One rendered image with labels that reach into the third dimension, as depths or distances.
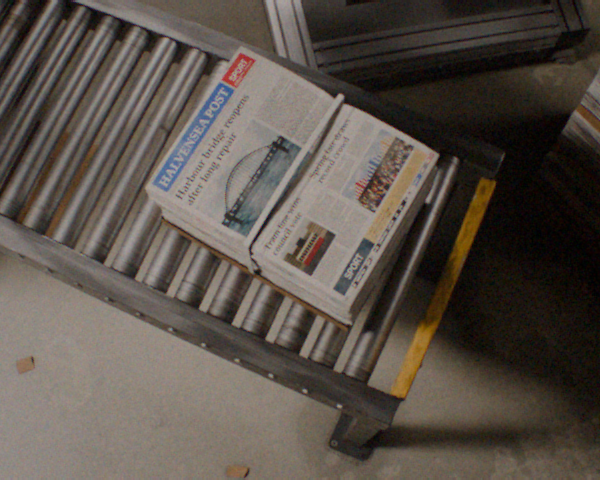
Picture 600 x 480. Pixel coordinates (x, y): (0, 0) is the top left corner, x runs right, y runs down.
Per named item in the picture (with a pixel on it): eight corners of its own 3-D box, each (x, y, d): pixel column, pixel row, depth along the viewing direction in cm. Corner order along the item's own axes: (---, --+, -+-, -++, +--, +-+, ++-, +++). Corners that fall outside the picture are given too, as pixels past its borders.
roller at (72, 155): (156, 37, 188) (153, 26, 183) (44, 245, 177) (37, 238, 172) (135, 29, 189) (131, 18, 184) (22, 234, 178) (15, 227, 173)
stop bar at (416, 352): (496, 184, 174) (498, 181, 172) (405, 403, 164) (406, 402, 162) (480, 177, 175) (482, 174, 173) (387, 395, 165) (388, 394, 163)
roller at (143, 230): (244, 72, 186) (242, 61, 181) (133, 288, 175) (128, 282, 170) (221, 62, 186) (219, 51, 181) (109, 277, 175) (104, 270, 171)
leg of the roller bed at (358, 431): (370, 429, 242) (395, 403, 176) (360, 450, 240) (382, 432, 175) (349, 420, 242) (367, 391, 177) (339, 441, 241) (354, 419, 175)
